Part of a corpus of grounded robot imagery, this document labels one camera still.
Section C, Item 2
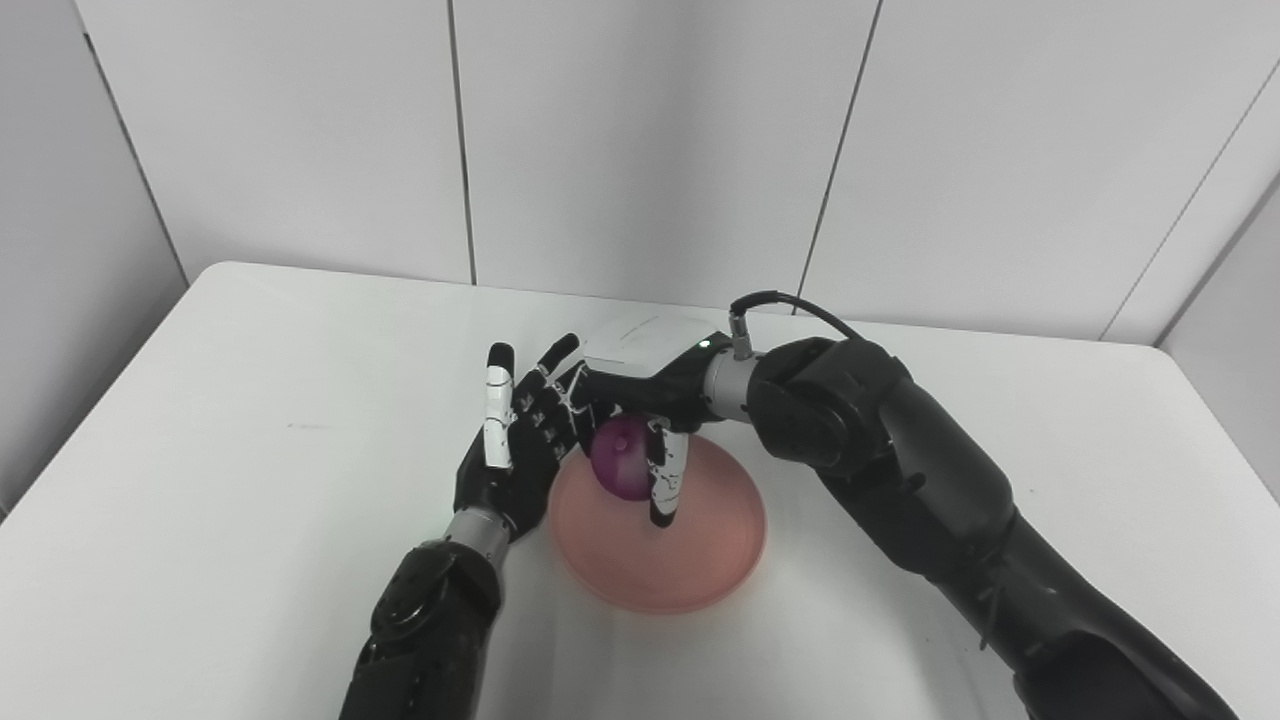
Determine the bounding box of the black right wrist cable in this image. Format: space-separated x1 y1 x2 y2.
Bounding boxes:
728 291 867 361

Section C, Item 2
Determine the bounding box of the pink round plate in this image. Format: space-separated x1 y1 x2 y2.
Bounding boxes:
546 432 769 615

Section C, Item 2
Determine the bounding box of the purple onion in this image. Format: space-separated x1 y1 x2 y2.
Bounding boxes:
590 416 656 502

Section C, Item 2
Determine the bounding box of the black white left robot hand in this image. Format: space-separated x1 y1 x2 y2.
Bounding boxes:
453 333 602 542

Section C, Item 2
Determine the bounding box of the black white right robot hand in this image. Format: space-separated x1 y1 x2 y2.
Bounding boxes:
575 313 737 529

